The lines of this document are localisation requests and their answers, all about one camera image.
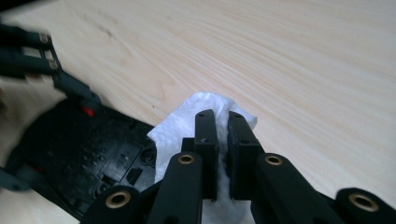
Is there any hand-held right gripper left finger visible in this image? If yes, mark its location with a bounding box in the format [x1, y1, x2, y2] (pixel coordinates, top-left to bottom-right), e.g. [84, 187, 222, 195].
[181, 108, 220, 202]

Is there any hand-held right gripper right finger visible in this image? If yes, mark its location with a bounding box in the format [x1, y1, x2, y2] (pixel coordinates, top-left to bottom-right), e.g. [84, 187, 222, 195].
[226, 110, 265, 202]

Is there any white wet wipe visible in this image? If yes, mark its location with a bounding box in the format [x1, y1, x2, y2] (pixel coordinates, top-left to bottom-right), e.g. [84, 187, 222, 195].
[146, 91, 260, 224]

